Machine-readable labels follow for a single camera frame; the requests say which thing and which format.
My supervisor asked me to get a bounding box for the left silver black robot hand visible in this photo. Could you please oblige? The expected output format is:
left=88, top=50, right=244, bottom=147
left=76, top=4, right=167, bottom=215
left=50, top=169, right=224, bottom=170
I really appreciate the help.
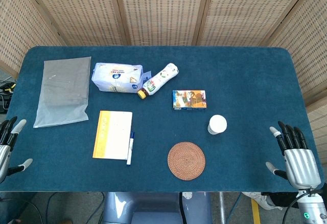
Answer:
left=0, top=116, right=34, bottom=184

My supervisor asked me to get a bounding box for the blue felt table cover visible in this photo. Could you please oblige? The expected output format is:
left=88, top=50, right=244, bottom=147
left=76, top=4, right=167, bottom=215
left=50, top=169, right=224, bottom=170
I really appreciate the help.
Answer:
left=0, top=46, right=321, bottom=193

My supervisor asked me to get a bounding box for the round woven rattan coaster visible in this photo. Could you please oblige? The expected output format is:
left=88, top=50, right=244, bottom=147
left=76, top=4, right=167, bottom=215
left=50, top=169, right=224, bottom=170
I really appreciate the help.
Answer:
left=167, top=141, right=206, bottom=181

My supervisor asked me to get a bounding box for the white blue tissue pack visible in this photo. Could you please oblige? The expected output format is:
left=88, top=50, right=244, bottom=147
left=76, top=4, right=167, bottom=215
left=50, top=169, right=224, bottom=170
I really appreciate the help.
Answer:
left=91, top=62, right=152, bottom=94

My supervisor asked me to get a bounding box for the yellow white notebook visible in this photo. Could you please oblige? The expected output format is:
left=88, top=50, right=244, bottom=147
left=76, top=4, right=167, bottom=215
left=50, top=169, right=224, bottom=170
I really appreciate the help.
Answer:
left=92, top=110, right=133, bottom=161

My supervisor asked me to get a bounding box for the black cable on robot arm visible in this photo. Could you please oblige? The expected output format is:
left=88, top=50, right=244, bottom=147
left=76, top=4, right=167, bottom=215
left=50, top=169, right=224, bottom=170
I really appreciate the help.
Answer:
left=282, top=187, right=314, bottom=224

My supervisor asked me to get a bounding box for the white bottle with yellow cap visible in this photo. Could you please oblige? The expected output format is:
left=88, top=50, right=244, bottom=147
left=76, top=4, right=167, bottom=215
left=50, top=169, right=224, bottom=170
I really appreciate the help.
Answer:
left=137, top=63, right=178, bottom=100

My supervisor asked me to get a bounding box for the black power strip with cables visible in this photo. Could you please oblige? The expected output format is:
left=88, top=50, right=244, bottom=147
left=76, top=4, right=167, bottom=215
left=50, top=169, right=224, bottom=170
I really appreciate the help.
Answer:
left=0, top=80, right=16, bottom=115

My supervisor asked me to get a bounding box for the grey translucent zip bag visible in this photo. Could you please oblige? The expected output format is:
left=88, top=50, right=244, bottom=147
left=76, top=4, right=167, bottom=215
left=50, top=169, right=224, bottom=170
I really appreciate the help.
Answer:
left=33, top=56, right=92, bottom=129

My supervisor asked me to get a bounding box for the metal table leg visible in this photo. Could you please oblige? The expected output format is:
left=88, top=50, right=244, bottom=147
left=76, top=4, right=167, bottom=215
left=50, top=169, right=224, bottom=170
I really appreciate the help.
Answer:
left=218, top=192, right=226, bottom=224

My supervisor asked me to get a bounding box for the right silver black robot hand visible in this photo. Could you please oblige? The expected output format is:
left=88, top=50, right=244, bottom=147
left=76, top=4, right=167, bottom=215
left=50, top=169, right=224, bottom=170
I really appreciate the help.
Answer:
left=265, top=121, right=321, bottom=190

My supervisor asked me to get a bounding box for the woven bamboo folding screen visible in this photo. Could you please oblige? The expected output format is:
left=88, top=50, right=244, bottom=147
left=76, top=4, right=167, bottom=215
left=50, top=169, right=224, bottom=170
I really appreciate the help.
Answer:
left=0, top=0, right=327, bottom=160

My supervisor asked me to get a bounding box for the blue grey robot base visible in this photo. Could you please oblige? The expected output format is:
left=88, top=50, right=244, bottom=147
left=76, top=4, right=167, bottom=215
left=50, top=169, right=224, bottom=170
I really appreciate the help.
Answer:
left=103, top=191, right=212, bottom=224

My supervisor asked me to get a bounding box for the white blue marker pen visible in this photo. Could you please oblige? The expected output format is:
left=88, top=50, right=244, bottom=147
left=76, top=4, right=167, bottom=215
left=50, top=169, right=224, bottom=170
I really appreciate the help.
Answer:
left=126, top=130, right=135, bottom=165

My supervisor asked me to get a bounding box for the colourful printed cardboard box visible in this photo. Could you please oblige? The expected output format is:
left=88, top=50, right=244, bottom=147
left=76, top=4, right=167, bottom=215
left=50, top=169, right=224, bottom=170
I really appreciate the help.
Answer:
left=172, top=89, right=207, bottom=111

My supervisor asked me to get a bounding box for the white cloth on floor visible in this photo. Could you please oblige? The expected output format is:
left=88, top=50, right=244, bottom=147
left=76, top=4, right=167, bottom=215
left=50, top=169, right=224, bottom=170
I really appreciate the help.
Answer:
left=242, top=191, right=275, bottom=211

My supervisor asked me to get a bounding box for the white paper cup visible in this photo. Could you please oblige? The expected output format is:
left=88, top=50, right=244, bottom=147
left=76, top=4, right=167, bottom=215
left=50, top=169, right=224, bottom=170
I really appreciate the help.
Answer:
left=207, top=115, right=228, bottom=135

